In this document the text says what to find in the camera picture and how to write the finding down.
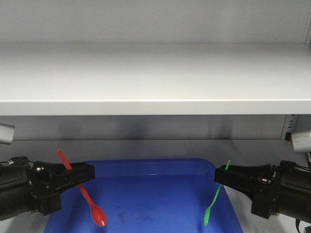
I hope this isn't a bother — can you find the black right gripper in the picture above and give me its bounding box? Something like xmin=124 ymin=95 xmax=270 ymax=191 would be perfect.
xmin=214 ymin=161 xmax=311 ymax=222

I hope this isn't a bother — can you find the red plastic spoon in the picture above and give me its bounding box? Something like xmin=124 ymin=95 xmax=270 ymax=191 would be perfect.
xmin=56 ymin=150 xmax=107 ymax=227

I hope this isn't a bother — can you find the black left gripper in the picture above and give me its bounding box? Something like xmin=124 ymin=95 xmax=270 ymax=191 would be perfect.
xmin=0 ymin=156 xmax=95 ymax=220

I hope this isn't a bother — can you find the white cabinet shelf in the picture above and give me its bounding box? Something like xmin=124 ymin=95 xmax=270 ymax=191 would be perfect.
xmin=0 ymin=43 xmax=311 ymax=116

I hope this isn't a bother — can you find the green plastic spoon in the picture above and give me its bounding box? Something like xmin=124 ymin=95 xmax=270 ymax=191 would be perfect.
xmin=203 ymin=159 xmax=231 ymax=227

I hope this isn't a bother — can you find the white storage cabinet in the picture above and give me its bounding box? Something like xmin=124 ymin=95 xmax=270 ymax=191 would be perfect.
xmin=0 ymin=0 xmax=311 ymax=233

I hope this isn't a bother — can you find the blue plastic tray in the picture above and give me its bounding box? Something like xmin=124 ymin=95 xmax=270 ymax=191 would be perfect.
xmin=45 ymin=158 xmax=242 ymax=233

